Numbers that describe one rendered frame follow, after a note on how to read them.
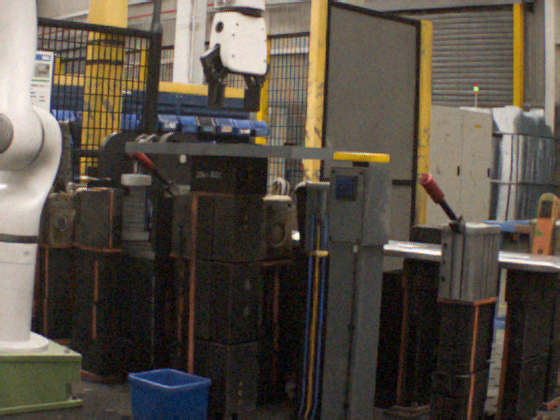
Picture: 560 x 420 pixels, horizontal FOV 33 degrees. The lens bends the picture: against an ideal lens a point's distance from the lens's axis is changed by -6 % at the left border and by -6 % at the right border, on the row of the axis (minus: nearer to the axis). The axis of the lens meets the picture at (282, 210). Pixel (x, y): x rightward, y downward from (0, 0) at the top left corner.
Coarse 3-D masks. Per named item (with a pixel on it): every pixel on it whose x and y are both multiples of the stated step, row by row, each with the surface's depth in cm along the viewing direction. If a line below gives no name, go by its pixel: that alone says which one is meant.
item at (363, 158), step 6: (336, 156) 142; (342, 156) 142; (348, 156) 141; (354, 156) 140; (360, 156) 140; (366, 156) 139; (372, 156) 140; (378, 156) 141; (384, 156) 142; (354, 162) 142; (360, 162) 142; (366, 162) 142; (378, 162) 142; (384, 162) 143
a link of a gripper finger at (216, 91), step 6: (210, 66) 153; (210, 72) 153; (216, 72) 154; (210, 78) 154; (210, 84) 155; (216, 84) 154; (222, 84) 154; (210, 90) 155; (216, 90) 154; (222, 90) 155; (210, 96) 155; (216, 96) 155; (222, 96) 155; (210, 102) 155; (216, 102) 155; (222, 102) 155; (210, 108) 156; (216, 108) 155; (222, 108) 155
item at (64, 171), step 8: (72, 120) 219; (64, 128) 216; (72, 128) 219; (64, 136) 216; (64, 144) 216; (64, 152) 216; (64, 160) 217; (64, 168) 217; (64, 176) 217; (64, 184) 218; (64, 192) 219
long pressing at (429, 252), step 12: (396, 240) 188; (384, 252) 170; (396, 252) 168; (408, 252) 167; (420, 252) 165; (432, 252) 164; (504, 252) 171; (504, 264) 154; (516, 264) 153; (528, 264) 152; (540, 264) 150; (552, 264) 151
